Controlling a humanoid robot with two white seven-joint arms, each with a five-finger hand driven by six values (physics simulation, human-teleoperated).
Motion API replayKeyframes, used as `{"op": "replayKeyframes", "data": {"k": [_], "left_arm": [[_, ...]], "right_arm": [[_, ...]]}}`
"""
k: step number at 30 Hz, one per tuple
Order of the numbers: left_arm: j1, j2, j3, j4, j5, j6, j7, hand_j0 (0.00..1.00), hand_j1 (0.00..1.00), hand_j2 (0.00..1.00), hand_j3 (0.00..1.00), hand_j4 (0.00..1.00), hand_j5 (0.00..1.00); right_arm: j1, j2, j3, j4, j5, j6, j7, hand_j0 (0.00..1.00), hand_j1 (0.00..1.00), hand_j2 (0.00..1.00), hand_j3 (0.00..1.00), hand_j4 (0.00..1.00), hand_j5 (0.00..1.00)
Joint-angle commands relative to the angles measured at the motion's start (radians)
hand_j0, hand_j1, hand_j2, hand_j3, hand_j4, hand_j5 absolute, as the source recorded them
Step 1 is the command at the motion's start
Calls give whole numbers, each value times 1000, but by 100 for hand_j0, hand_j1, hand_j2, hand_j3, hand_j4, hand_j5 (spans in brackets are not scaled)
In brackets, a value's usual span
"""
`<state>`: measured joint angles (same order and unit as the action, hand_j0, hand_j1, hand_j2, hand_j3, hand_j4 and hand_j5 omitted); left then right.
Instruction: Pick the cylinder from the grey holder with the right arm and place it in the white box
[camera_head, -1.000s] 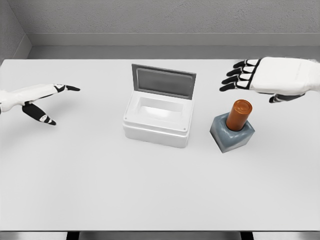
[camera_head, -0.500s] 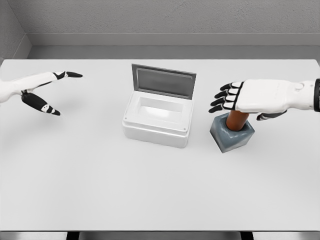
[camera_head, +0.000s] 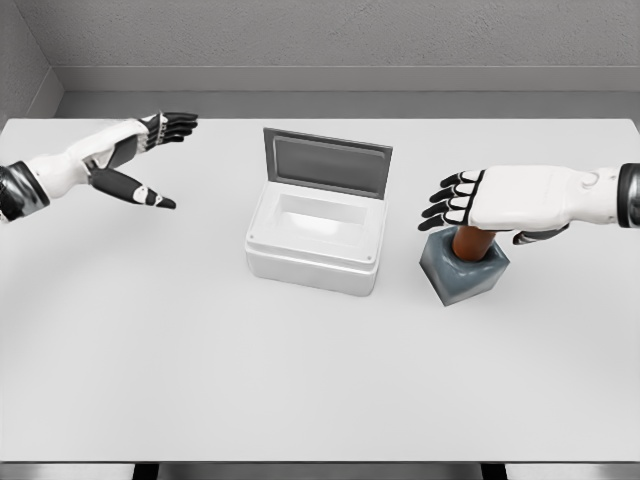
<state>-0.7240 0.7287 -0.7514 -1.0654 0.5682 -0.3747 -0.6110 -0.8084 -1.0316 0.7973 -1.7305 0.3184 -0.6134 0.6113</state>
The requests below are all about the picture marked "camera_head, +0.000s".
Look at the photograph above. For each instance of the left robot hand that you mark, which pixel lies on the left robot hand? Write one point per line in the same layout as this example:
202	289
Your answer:
105	145

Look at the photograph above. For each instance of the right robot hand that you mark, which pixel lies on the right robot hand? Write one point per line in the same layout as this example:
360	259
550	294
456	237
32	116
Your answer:
520	197

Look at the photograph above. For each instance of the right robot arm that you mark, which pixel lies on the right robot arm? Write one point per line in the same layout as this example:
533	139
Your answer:
612	195

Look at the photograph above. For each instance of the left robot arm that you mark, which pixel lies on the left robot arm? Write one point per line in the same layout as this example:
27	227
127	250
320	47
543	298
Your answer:
25	182

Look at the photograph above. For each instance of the white box with grey lid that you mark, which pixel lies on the white box with grey lid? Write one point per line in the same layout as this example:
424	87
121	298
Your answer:
320	215

